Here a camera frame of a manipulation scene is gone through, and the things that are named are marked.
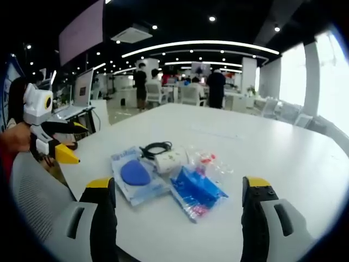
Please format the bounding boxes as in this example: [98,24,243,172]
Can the white office chair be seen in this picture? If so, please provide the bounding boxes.
[145,81,171,106]
[180,86,208,107]

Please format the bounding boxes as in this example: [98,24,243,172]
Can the ceiling air conditioner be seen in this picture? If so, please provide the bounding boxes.
[110,25,153,44]

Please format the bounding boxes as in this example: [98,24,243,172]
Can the white table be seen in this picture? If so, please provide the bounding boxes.
[58,103,345,262]

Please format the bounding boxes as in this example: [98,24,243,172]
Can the blue stand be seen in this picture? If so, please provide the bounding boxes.
[169,164,229,224]

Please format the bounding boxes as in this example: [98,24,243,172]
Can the grey mesh office chair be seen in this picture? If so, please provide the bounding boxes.
[10,151,80,262]

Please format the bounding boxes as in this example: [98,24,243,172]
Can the computer monitor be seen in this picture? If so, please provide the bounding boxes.
[73,68,95,108]

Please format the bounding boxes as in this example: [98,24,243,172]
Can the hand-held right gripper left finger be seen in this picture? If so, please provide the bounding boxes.
[43,176,120,262]

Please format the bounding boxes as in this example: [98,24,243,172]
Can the white side desk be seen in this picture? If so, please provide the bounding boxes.
[53,105,97,134]

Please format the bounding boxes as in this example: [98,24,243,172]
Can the clear bag with red pieces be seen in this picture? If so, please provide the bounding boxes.
[186,145,234,186]

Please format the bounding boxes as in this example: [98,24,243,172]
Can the blue pad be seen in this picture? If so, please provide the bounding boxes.
[110,146,171,207]

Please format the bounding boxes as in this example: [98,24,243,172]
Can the wall screen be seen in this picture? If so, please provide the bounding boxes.
[190,61,212,76]

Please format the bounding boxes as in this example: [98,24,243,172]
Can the hanging display screen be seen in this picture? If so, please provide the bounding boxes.
[58,0,106,66]

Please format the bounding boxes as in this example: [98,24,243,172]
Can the person's left hand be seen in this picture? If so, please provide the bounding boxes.
[0,122,32,153]

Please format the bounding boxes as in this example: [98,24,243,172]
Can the black cable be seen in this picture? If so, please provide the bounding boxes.
[139,141,173,160]

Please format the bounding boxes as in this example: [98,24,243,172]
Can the white charger with black cable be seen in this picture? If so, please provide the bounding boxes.
[154,151,189,174]

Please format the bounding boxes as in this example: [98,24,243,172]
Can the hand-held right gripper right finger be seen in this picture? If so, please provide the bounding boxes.
[239,176,314,262]

